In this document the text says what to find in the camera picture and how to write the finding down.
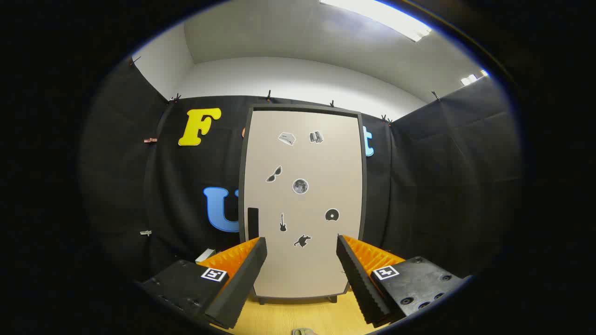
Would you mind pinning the long ceiling light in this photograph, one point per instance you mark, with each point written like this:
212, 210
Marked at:
377, 16

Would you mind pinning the black backdrop cloth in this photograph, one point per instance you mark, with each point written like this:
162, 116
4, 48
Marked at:
442, 186

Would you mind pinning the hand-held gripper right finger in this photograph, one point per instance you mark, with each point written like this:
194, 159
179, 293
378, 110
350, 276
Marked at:
358, 279

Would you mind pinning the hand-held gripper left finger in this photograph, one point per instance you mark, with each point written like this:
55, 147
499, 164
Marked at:
242, 284

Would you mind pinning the small ceiling light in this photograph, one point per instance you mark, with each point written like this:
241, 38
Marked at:
472, 78

